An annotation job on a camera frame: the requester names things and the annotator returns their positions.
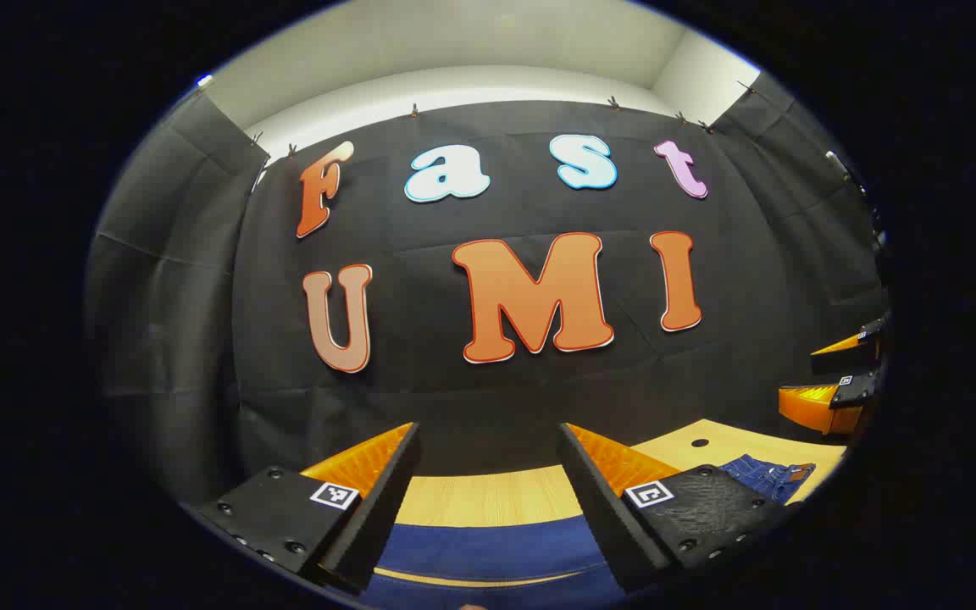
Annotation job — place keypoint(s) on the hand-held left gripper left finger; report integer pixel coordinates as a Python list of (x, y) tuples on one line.
[(378, 517)]

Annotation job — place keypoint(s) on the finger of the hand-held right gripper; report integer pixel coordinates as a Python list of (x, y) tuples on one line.
[(818, 407), (844, 356)]

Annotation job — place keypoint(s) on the blue jeans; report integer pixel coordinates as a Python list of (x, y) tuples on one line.
[(496, 551)]

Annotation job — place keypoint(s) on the black backdrop cloth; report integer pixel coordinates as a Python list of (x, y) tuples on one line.
[(454, 398)]

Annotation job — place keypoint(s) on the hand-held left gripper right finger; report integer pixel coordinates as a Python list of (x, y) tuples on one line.
[(602, 517)]

